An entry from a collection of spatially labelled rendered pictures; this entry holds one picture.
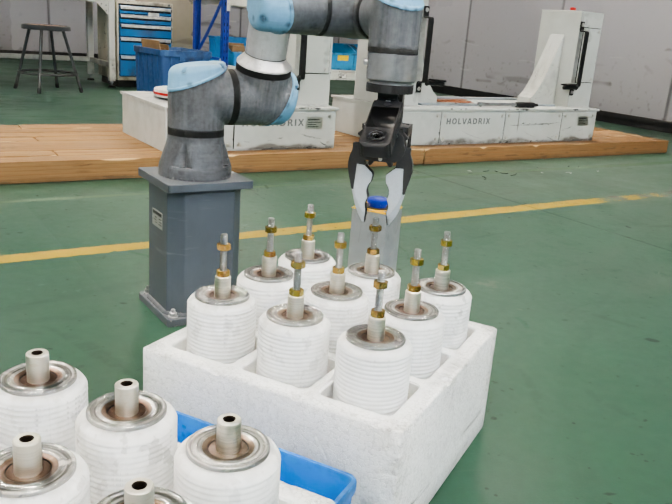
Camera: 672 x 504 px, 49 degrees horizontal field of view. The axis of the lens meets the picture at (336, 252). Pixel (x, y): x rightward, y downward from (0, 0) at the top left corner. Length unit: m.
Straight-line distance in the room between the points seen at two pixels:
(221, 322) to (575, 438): 0.63
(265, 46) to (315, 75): 1.89
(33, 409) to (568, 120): 3.98
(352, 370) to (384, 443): 0.09
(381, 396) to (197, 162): 0.77
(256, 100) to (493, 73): 6.29
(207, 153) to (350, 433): 0.79
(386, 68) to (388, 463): 0.55
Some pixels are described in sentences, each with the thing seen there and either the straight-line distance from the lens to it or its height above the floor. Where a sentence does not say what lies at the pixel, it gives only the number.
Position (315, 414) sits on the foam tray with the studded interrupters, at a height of 0.17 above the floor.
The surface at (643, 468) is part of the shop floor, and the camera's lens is 1.29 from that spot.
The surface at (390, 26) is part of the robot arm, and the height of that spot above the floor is 0.63.
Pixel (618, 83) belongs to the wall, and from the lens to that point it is 6.79.
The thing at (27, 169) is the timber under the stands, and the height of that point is 0.05.
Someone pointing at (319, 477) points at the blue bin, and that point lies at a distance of 0.93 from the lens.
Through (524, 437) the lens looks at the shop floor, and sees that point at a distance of 1.29.
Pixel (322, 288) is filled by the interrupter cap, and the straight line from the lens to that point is 1.09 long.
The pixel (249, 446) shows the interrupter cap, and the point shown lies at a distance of 0.70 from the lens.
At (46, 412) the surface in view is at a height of 0.24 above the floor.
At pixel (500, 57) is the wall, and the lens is 7.70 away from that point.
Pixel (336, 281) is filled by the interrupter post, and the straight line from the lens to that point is 1.07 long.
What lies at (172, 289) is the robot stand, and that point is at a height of 0.07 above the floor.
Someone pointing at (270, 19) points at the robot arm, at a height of 0.62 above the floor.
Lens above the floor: 0.62
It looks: 17 degrees down
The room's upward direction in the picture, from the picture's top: 4 degrees clockwise
